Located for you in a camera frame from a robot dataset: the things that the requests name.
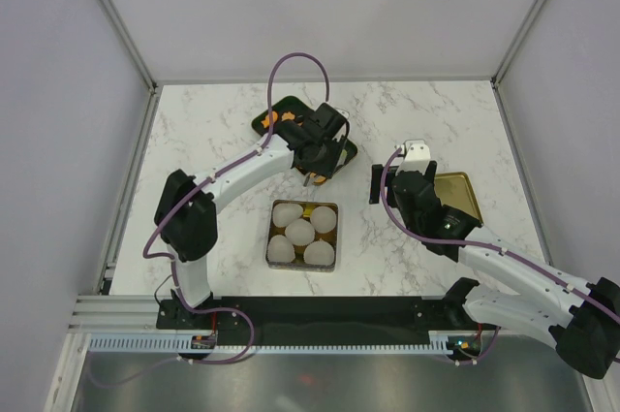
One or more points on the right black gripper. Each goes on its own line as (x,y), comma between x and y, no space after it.
(375,183)

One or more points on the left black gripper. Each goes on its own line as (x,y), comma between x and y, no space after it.
(326,170)

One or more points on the gold tin lid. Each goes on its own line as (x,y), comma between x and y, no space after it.
(456,190)

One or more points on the silver metal tongs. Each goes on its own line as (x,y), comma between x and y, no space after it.
(307,180)

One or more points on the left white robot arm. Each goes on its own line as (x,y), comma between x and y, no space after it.
(186,216)

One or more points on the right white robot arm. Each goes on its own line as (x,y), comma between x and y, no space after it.
(577,318)

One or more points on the orange flower cookie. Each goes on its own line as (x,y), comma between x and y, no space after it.
(288,116)

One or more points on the dark green cookie tray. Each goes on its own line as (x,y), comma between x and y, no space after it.
(300,110)

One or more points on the orange fish cookie left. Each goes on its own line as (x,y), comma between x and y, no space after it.
(270,119)

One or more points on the white paper cup top-right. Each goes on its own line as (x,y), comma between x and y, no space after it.
(323,219)

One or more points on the white paper cup top-left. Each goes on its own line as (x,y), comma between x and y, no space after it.
(284,214)

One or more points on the white paper cup centre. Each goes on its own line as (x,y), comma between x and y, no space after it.
(300,232)

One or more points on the square cookie tin box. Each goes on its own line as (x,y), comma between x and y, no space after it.
(298,263)

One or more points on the white paper cup bottom-right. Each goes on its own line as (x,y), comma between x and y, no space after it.
(319,253)

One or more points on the white paper cup bottom-left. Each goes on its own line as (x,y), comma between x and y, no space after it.
(280,250)

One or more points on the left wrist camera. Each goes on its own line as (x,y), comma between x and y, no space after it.
(343,116)

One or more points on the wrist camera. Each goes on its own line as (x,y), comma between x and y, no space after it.
(417,156)
(343,116)

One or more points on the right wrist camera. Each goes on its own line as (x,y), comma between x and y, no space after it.
(417,156)

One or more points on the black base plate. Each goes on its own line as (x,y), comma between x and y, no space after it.
(348,318)

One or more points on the left aluminium frame post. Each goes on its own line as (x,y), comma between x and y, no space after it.
(127,42)

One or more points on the white slotted cable duct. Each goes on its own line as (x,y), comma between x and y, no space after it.
(186,343)

